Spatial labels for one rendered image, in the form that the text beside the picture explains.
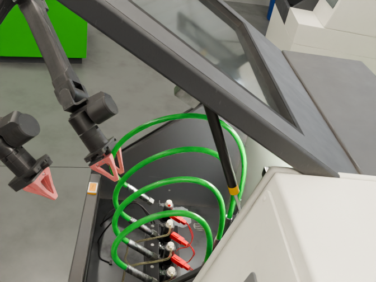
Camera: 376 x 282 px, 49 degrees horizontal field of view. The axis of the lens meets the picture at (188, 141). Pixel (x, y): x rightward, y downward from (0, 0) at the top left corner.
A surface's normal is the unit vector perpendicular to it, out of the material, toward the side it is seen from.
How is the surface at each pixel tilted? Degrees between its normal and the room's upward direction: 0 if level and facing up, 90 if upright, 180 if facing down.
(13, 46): 90
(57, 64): 51
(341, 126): 0
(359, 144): 0
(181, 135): 90
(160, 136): 90
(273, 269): 76
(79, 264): 0
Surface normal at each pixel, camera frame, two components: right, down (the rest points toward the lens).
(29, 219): 0.17, -0.82
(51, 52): -0.33, -0.15
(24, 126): 0.80, -0.44
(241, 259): -0.92, -0.29
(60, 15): 0.32, 0.57
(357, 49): -0.06, 0.55
